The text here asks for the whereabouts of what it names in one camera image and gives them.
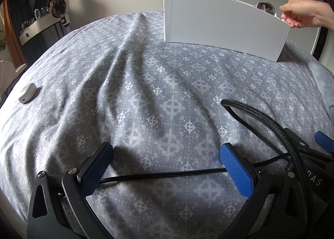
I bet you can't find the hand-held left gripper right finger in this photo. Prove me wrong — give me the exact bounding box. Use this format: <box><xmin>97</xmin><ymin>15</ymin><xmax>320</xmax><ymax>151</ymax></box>
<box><xmin>220</xmin><ymin>143</ymin><xmax>310</xmax><ymax>239</ymax></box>

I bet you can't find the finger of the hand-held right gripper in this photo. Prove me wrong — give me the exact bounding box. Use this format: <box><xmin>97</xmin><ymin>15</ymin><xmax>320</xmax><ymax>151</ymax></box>
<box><xmin>284</xmin><ymin>127</ymin><xmax>334</xmax><ymax>162</ymax></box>

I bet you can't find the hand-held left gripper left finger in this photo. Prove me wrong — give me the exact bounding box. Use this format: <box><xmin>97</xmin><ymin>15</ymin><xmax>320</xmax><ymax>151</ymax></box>
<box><xmin>26</xmin><ymin>142</ymin><xmax>114</xmax><ymax>239</ymax></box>

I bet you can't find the white board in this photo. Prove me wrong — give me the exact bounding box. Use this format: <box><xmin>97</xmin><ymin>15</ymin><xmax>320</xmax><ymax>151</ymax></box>
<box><xmin>163</xmin><ymin>0</ymin><xmax>291</xmax><ymax>63</ymax></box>

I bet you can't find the person's right forearm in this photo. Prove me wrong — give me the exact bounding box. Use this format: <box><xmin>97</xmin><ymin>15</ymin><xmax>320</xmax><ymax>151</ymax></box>
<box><xmin>320</xmin><ymin>1</ymin><xmax>334</xmax><ymax>31</ymax></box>

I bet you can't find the person's right hand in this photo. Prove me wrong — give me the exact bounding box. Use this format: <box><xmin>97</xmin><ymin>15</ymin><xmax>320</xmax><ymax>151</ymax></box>
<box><xmin>279</xmin><ymin>0</ymin><xmax>324</xmax><ymax>29</ymax></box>

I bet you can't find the grey patterned blanket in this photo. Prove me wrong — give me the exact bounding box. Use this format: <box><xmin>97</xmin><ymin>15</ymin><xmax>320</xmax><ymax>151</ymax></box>
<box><xmin>0</xmin><ymin>11</ymin><xmax>334</xmax><ymax>239</ymax></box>

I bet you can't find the white earbuds case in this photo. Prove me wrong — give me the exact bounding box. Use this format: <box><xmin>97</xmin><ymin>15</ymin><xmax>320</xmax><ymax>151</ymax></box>
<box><xmin>18</xmin><ymin>83</ymin><xmax>38</xmax><ymax>104</ymax></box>

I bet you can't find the white shell-shaped chair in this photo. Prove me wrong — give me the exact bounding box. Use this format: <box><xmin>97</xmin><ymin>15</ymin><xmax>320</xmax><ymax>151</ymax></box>
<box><xmin>0</xmin><ymin>59</ymin><xmax>16</xmax><ymax>100</ymax></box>

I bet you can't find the silver metal can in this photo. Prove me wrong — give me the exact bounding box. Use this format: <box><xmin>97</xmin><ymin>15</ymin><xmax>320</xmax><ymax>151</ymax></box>
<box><xmin>254</xmin><ymin>0</ymin><xmax>278</xmax><ymax>18</ymax></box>

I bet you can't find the white curved shelf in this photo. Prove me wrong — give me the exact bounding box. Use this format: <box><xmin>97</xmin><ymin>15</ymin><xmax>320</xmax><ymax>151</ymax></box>
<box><xmin>19</xmin><ymin>15</ymin><xmax>71</xmax><ymax>45</ymax></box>

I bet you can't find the orange curtain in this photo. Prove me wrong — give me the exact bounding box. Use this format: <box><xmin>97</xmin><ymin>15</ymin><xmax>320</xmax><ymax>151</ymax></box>
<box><xmin>3</xmin><ymin>0</ymin><xmax>27</xmax><ymax>67</ymax></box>

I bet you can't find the green potted plant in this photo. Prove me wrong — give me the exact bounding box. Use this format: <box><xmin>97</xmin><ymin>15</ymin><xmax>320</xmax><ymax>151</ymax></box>
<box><xmin>0</xmin><ymin>23</ymin><xmax>7</xmax><ymax>52</ymax></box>

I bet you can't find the small brown desk fan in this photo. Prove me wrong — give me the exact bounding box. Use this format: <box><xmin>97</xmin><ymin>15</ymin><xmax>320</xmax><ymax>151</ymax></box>
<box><xmin>50</xmin><ymin>0</ymin><xmax>66</xmax><ymax>18</ymax></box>

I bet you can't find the thick black braided cable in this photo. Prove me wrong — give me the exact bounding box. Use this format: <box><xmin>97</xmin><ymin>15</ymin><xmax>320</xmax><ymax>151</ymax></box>
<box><xmin>221</xmin><ymin>99</ymin><xmax>312</xmax><ymax>204</ymax></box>

